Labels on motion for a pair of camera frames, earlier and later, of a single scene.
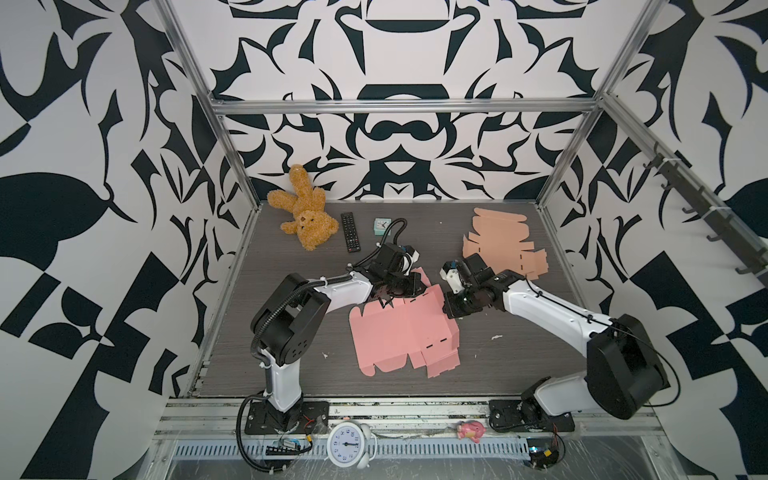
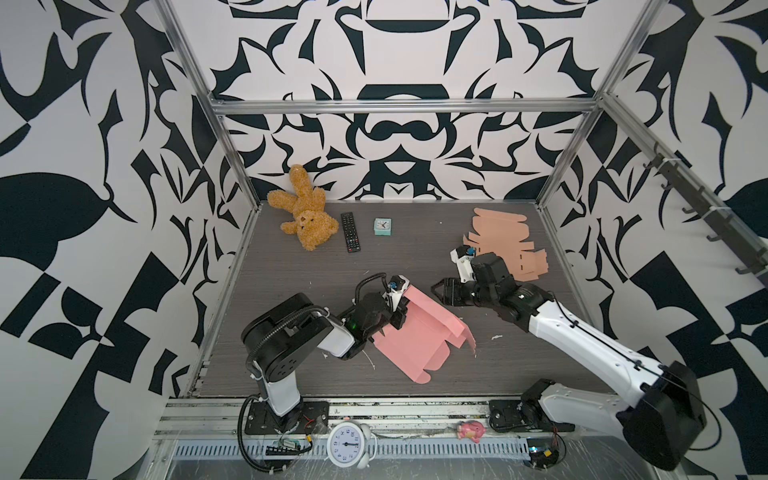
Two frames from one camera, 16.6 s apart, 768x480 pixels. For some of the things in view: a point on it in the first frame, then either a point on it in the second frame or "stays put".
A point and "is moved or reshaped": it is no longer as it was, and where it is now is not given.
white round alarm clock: (351, 444) stays put
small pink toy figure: (471, 429) stays put
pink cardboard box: (416, 326) is moved or reshaped
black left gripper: (415, 279) → (399, 314)
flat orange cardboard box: (497, 239) stays put
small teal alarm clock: (380, 225) stays put
